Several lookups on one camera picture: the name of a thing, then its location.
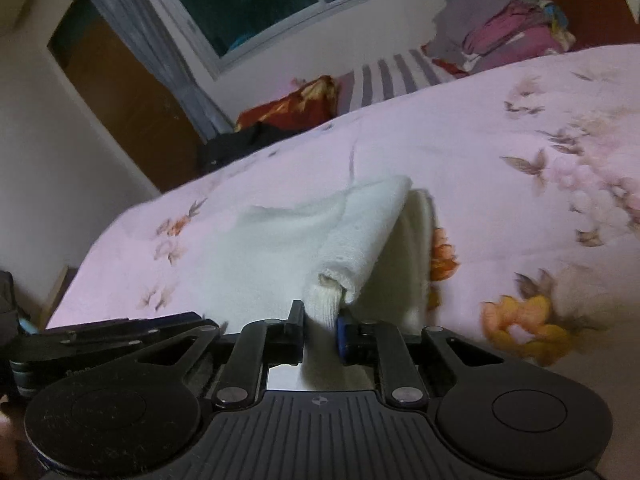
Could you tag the grey left curtain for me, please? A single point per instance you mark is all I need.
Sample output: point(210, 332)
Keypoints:
point(138, 25)

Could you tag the black cloth bundle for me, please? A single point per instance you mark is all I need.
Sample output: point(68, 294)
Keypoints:
point(229, 147)

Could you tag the pink floral bed blanket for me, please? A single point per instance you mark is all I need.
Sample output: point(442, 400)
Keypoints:
point(533, 172)

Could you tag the brown wooden door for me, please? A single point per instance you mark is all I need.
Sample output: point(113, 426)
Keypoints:
point(139, 113)

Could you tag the grey white striped sheet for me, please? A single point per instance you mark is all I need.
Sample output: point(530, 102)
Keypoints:
point(387, 78)

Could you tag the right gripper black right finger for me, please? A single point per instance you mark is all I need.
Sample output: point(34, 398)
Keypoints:
point(381, 346)

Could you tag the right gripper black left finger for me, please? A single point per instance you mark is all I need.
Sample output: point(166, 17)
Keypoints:
point(246, 358)

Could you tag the white knitted garment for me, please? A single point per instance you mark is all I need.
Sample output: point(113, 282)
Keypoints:
point(367, 248)

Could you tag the stack of folded clothes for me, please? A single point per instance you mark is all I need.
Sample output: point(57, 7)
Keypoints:
point(473, 36)

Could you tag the red orange patterned pillow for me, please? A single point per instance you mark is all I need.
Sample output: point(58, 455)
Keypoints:
point(308, 107)

